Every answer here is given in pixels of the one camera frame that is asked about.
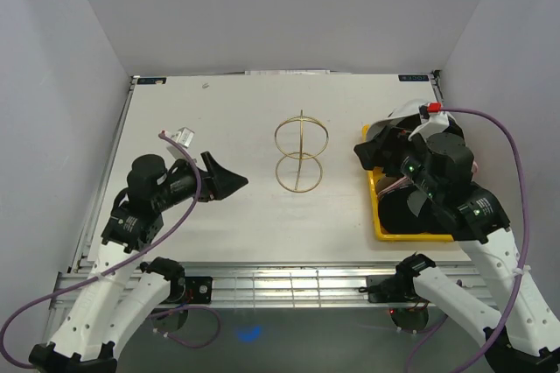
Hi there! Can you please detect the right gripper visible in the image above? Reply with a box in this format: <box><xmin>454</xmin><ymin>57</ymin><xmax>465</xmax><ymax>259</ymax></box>
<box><xmin>353</xmin><ymin>123</ymin><xmax>442</xmax><ymax>201</ymax></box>

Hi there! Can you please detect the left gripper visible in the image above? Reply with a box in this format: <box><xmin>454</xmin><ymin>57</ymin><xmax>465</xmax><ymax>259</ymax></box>
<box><xmin>153</xmin><ymin>151</ymin><xmax>248</xmax><ymax>212</ymax></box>

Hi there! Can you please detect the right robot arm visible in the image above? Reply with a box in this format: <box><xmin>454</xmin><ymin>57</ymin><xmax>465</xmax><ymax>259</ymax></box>
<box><xmin>354</xmin><ymin>127</ymin><xmax>559</xmax><ymax>372</ymax></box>

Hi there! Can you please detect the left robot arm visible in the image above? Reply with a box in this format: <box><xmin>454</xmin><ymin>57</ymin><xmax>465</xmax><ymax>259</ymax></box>
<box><xmin>29</xmin><ymin>151</ymin><xmax>249</xmax><ymax>372</ymax></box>

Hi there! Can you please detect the yellow plastic tray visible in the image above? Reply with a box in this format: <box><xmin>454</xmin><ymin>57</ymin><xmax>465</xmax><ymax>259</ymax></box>
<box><xmin>360</xmin><ymin>123</ymin><xmax>456</xmax><ymax>243</ymax></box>

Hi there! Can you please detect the black cap white logo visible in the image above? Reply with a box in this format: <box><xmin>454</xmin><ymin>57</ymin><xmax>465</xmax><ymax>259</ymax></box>
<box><xmin>378</xmin><ymin>186</ymin><xmax>443</xmax><ymax>235</ymax></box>

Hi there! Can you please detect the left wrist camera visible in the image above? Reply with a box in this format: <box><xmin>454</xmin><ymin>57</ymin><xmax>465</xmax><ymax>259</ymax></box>
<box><xmin>171</xmin><ymin>127</ymin><xmax>195</xmax><ymax>149</ymax></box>

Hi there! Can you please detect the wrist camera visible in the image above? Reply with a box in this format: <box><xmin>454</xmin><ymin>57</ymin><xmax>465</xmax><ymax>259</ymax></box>
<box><xmin>408</xmin><ymin>102</ymin><xmax>454</xmax><ymax>142</ymax></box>
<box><xmin>171</xmin><ymin>127</ymin><xmax>195</xmax><ymax>149</ymax></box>

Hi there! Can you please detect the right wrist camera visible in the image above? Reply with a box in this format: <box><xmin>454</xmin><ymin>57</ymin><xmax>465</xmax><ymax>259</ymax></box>
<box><xmin>408</xmin><ymin>102</ymin><xmax>454</xmax><ymax>142</ymax></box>

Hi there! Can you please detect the gold wire hat stand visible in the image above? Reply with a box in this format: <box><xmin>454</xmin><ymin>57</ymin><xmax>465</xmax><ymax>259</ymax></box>
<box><xmin>274</xmin><ymin>109</ymin><xmax>330</xmax><ymax>194</ymax></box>

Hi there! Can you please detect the aluminium table rail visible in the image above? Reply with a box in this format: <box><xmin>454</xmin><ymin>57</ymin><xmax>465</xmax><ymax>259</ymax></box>
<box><xmin>55</xmin><ymin>264</ymin><xmax>495</xmax><ymax>310</ymax></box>

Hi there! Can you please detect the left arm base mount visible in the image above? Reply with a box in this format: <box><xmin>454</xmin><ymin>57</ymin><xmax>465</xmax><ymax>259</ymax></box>
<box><xmin>164</xmin><ymin>276</ymin><xmax>214</xmax><ymax>305</ymax></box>

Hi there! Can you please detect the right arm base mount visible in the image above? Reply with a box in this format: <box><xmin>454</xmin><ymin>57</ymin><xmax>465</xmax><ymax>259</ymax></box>
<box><xmin>358</xmin><ymin>275</ymin><xmax>419</xmax><ymax>303</ymax></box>

